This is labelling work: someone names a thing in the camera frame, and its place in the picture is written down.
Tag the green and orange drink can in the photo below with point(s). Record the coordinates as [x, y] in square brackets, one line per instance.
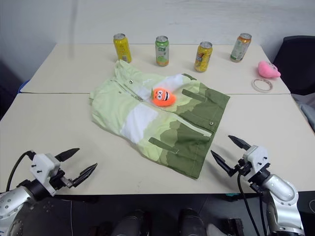
[240, 48]

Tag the clear tape roll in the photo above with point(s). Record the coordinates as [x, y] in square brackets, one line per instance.
[254, 84]

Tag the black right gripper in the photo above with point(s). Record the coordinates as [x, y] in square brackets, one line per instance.
[242, 169]

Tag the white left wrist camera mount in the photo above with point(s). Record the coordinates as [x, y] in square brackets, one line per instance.
[43, 169]

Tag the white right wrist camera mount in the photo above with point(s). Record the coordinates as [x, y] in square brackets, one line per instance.
[256, 157]

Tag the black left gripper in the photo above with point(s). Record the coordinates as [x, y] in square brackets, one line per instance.
[61, 181]

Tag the green and white zip jacket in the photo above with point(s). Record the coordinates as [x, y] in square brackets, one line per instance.
[137, 118]

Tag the black chair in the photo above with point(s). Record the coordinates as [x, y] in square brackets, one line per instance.
[297, 61]

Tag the grey cloth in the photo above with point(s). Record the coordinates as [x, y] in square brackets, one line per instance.
[306, 110]

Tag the plain yellow drink can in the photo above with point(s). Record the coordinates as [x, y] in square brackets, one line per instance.
[122, 48]

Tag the yellow can with cartoon print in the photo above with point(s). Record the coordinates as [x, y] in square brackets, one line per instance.
[203, 57]

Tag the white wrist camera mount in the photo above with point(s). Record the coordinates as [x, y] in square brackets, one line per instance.
[256, 157]
[43, 169]

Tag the pink plush toy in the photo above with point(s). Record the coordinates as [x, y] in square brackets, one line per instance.
[268, 70]

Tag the orange plush toy with eyes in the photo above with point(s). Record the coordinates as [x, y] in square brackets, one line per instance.
[163, 98]

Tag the black box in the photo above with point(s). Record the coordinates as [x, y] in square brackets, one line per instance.
[307, 201]

